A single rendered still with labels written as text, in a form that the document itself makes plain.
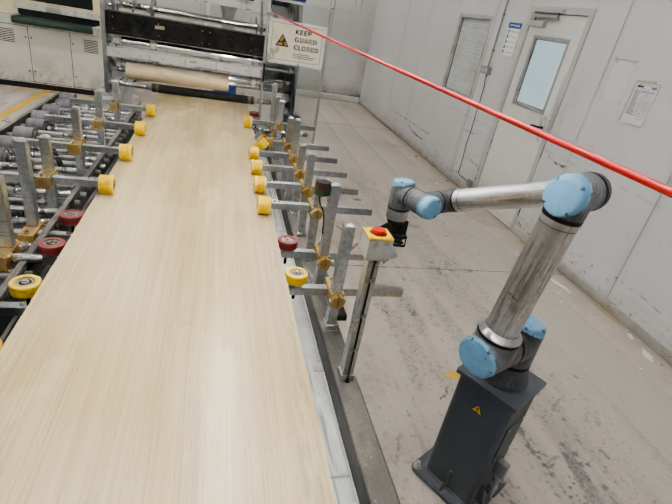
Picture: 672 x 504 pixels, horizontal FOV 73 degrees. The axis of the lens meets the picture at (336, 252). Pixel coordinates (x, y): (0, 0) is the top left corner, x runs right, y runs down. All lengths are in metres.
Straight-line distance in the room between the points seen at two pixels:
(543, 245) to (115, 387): 1.18
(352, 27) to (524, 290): 9.62
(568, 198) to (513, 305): 0.38
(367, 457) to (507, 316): 0.62
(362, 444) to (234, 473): 0.46
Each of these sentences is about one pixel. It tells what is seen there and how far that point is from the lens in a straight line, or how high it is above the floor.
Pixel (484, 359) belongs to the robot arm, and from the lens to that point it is 1.62.
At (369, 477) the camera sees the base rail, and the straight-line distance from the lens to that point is 1.31.
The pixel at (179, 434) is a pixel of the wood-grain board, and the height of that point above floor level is 0.90.
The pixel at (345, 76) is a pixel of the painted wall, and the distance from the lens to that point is 10.87.
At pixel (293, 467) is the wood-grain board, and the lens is 1.04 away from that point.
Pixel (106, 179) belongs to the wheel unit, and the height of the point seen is 0.97.
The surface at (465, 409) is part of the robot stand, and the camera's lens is 1.97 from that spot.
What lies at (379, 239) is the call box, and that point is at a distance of 1.22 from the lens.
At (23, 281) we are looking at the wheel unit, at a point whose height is 0.91.
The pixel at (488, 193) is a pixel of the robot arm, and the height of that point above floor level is 1.26.
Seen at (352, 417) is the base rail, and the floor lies 0.70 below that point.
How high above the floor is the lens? 1.73
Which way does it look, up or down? 27 degrees down
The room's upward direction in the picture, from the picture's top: 11 degrees clockwise
